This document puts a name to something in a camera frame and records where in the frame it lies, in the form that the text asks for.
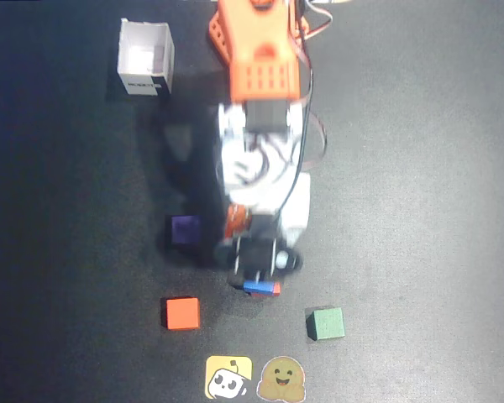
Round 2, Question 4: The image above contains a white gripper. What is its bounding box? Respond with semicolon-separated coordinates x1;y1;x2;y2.
225;171;312;285

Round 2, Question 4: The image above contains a blue wooden cube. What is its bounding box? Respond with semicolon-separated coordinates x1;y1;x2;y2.
242;280;275;294

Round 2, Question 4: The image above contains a purple wooden cube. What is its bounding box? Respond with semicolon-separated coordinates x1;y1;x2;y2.
170;215;202;247

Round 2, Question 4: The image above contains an orange wooden cube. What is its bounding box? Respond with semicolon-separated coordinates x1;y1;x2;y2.
165;296;202;331

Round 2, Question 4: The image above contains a green wooden cube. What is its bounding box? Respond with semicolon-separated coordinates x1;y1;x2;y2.
305;306;346;341

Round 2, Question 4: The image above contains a yellow robot face sticker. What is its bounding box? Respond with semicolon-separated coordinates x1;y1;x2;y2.
204;355;254;400

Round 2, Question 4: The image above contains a hugging face emoji sticker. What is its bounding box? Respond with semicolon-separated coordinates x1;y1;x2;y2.
256;355;307;402

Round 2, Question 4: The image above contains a grey felt mat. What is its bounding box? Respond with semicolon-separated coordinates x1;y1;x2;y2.
0;0;504;403

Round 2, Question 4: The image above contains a white open cardboard box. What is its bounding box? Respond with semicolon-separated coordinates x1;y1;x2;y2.
117;18;176;97

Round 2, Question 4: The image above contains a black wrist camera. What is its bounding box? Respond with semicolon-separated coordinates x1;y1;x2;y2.
213;236;304;279

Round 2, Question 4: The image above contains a red white servo cable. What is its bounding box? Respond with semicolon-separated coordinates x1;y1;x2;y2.
296;0;335;170

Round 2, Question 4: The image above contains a thin black cable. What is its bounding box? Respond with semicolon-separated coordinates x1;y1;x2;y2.
276;39;316;215

